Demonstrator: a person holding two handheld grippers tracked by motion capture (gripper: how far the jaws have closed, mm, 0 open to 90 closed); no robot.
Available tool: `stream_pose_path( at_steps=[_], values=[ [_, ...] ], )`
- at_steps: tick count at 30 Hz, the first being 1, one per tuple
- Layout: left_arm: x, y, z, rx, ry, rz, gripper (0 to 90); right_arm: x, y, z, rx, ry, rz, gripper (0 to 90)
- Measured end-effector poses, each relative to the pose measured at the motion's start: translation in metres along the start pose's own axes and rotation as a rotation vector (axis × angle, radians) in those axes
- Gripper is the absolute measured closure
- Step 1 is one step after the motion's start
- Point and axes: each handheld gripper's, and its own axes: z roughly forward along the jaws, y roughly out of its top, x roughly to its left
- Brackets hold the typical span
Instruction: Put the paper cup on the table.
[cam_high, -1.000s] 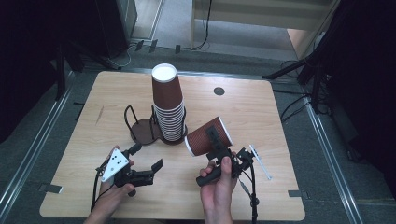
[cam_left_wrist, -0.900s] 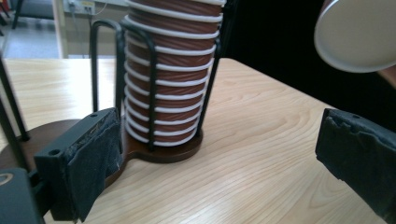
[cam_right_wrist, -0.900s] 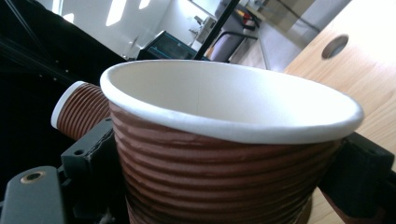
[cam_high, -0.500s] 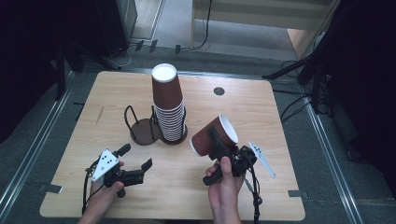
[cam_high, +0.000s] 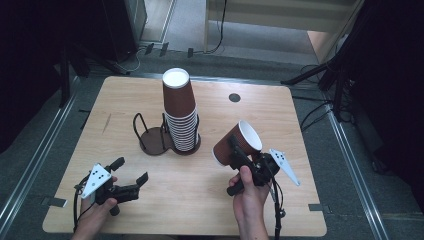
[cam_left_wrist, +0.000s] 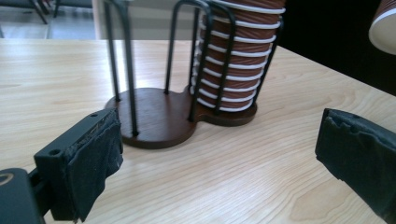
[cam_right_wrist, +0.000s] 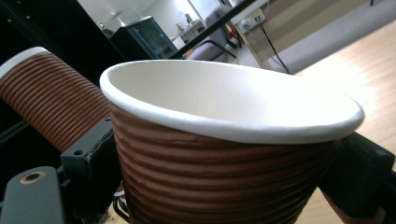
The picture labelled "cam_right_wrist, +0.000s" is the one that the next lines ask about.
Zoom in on black metal frame bar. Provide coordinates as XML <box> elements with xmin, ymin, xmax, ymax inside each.
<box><xmin>168</xmin><ymin>0</ymin><xmax>257</xmax><ymax>61</ymax></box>

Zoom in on thin black and white cables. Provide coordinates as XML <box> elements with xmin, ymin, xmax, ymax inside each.
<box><xmin>112</xmin><ymin>189</ymin><xmax>131</xmax><ymax>224</ymax></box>

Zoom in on dark glass-door cabinet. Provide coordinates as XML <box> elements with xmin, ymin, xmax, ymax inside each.
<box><xmin>108</xmin><ymin>16</ymin><xmax>180</xmax><ymax>62</ymax></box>

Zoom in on light desk with items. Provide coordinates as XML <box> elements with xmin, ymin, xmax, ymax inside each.
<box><xmin>172</xmin><ymin>12</ymin><xmax>207</xmax><ymax>45</ymax></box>

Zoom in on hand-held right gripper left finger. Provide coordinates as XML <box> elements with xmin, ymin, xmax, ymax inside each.
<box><xmin>60</xmin><ymin>117</ymin><xmax>123</xmax><ymax>219</ymax></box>

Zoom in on brown ribbed paper cup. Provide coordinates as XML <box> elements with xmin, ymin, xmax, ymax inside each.
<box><xmin>0</xmin><ymin>46</ymin><xmax>112</xmax><ymax>154</ymax></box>
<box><xmin>99</xmin><ymin>59</ymin><xmax>365</xmax><ymax>224</ymax></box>

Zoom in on white wall socket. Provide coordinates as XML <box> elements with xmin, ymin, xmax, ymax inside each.
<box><xmin>245</xmin><ymin>8</ymin><xmax>266</xmax><ymax>26</ymax></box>

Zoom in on black wall cable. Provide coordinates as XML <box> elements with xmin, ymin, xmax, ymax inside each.
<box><xmin>254</xmin><ymin>17</ymin><xmax>292</xmax><ymax>76</ymax></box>

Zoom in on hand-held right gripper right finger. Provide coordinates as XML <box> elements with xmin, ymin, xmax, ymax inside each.
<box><xmin>317</xmin><ymin>132</ymin><xmax>396</xmax><ymax>219</ymax></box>

